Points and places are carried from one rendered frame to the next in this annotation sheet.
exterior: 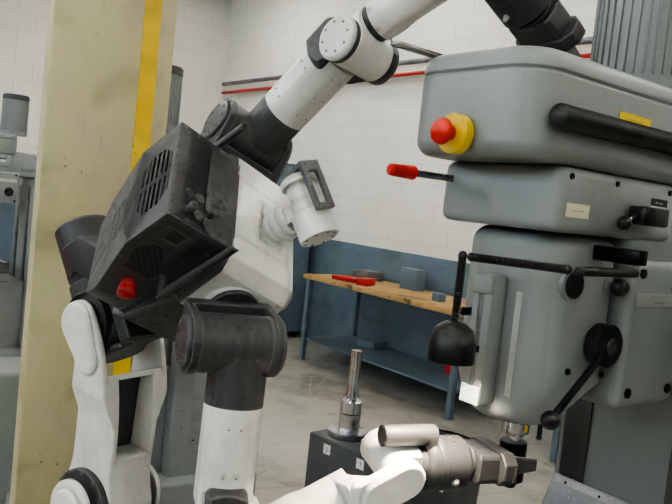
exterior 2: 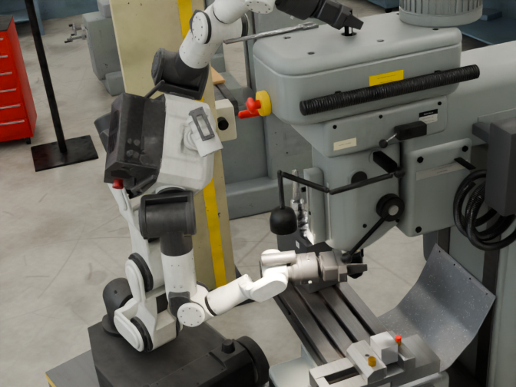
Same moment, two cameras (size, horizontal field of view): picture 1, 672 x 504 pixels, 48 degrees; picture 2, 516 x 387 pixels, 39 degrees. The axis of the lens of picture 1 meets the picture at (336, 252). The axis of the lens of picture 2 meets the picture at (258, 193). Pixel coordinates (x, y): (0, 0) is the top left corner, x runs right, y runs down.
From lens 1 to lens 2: 110 cm
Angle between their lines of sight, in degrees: 31
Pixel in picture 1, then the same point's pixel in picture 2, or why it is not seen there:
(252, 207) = (175, 132)
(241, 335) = (167, 220)
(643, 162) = (401, 97)
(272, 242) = (190, 151)
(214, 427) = (165, 263)
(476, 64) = (266, 62)
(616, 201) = (382, 126)
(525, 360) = (335, 221)
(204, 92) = not seen: outside the picture
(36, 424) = not seen: hidden behind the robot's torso
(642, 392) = (434, 225)
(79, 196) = (143, 22)
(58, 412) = not seen: hidden behind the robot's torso
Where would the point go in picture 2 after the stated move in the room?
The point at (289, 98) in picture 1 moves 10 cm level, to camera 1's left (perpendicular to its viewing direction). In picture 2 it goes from (190, 55) to (156, 54)
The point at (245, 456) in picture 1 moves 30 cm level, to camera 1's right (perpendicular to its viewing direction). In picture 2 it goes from (183, 276) to (287, 289)
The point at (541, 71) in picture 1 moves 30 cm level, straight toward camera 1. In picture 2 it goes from (292, 78) to (216, 129)
